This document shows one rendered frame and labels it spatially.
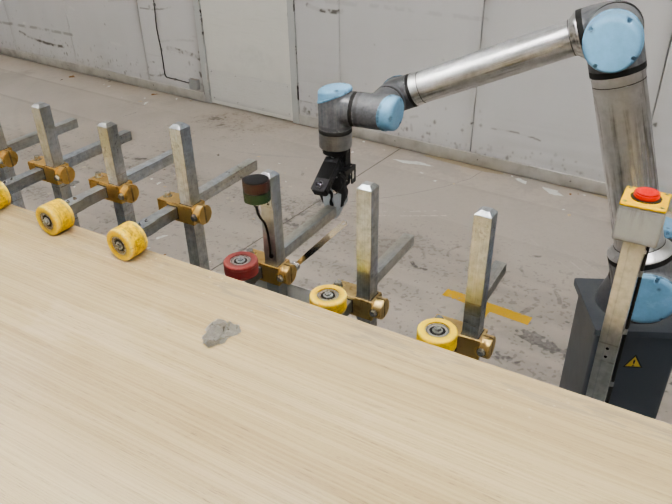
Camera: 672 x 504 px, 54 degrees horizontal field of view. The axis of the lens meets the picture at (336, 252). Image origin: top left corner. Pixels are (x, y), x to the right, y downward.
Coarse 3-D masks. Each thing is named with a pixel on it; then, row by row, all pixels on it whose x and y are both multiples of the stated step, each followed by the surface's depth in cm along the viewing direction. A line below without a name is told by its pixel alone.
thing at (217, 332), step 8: (216, 320) 131; (224, 320) 132; (208, 328) 130; (216, 328) 128; (224, 328) 129; (232, 328) 129; (208, 336) 126; (216, 336) 128; (224, 336) 127; (232, 336) 128; (208, 344) 126; (216, 344) 126
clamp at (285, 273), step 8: (264, 256) 160; (264, 264) 157; (280, 264) 157; (288, 264) 157; (264, 272) 158; (272, 272) 156; (280, 272) 156; (288, 272) 156; (296, 272) 159; (264, 280) 159; (272, 280) 158; (280, 280) 155; (288, 280) 157
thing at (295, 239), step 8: (328, 208) 183; (312, 216) 179; (320, 216) 179; (328, 216) 181; (304, 224) 176; (312, 224) 175; (320, 224) 178; (296, 232) 172; (304, 232) 172; (312, 232) 176; (288, 240) 168; (296, 240) 169; (304, 240) 173; (288, 248) 167; (296, 248) 170; (248, 280) 154; (256, 280) 157
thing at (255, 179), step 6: (252, 174) 144; (258, 174) 144; (246, 180) 142; (252, 180) 142; (258, 180) 141; (264, 180) 141; (264, 204) 148; (270, 204) 147; (258, 210) 146; (258, 216) 147; (264, 222) 149; (270, 246) 153; (270, 252) 154
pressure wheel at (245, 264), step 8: (232, 256) 153; (240, 256) 154; (248, 256) 153; (256, 256) 153; (224, 264) 150; (232, 264) 150; (240, 264) 151; (248, 264) 150; (256, 264) 151; (224, 272) 152; (232, 272) 149; (240, 272) 149; (248, 272) 150; (256, 272) 152; (240, 280) 150
